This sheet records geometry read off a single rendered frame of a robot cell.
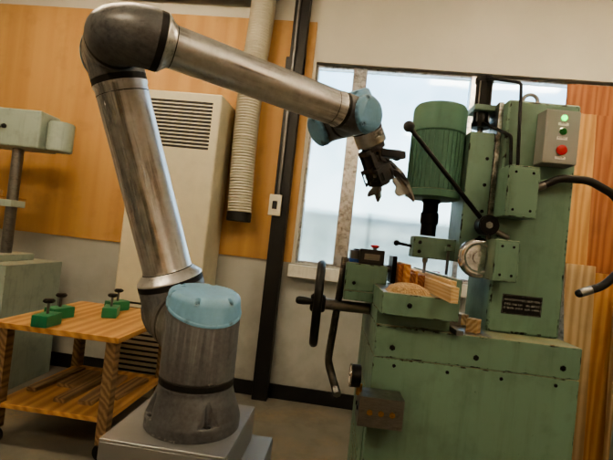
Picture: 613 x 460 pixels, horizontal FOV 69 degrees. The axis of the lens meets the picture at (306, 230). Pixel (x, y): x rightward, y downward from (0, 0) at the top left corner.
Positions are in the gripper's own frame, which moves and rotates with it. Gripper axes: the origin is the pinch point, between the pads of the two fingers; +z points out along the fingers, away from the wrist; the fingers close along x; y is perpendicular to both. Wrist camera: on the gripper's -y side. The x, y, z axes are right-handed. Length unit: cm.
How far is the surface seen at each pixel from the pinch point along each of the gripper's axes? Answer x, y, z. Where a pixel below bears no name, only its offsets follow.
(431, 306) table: 21.0, 21.2, 21.0
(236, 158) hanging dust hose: -146, -30, -14
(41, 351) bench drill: -215, 112, 46
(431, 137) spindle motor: 5.1, -18.3, -13.5
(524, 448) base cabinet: 37, 20, 67
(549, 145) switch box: 33.3, -32.7, -1.4
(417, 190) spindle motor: 2.7, -7.4, -0.1
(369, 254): -6.7, 12.4, 12.9
